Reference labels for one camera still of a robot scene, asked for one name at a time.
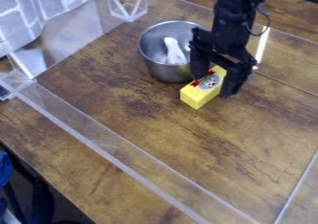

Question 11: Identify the stainless steel bowl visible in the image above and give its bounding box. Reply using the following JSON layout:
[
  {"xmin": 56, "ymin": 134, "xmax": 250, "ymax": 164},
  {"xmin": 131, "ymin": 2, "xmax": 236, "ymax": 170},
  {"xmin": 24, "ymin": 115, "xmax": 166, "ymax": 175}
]
[{"xmin": 137, "ymin": 20, "xmax": 203, "ymax": 84}]

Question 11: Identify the grey white patterned cloth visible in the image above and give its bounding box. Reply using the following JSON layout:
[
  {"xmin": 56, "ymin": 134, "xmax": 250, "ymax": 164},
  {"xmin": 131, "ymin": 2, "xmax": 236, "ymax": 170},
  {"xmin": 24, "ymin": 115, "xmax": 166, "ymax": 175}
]
[{"xmin": 0, "ymin": 0, "xmax": 89, "ymax": 58}]

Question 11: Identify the blue object at edge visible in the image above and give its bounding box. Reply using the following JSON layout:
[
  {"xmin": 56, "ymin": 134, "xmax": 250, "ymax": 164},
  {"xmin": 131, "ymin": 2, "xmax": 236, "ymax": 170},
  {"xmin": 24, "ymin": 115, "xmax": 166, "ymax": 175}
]
[{"xmin": 0, "ymin": 152, "xmax": 12, "ymax": 188}]

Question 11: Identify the clear acrylic barrier wall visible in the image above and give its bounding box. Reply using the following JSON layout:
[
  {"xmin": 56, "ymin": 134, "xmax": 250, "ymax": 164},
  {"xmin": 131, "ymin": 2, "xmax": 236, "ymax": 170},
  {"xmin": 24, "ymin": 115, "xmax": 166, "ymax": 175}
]
[{"xmin": 0, "ymin": 0, "xmax": 258, "ymax": 224}]

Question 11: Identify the clear acrylic corner bracket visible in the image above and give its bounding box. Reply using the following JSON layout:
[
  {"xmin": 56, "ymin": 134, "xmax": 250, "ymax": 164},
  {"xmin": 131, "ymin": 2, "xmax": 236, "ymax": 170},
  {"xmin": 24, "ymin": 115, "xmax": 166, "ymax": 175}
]
[{"xmin": 108, "ymin": 0, "xmax": 148, "ymax": 22}]

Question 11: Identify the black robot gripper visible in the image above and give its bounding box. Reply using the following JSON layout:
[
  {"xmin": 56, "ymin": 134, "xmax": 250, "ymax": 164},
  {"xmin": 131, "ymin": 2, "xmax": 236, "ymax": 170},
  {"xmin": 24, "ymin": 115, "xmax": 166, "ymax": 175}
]
[{"xmin": 190, "ymin": 0, "xmax": 268, "ymax": 99}]

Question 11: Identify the yellow butter block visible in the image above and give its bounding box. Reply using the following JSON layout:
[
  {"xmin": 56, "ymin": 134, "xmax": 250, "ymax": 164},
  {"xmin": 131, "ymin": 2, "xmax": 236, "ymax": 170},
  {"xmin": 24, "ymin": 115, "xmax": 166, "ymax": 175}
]
[{"xmin": 180, "ymin": 65, "xmax": 226, "ymax": 110}]

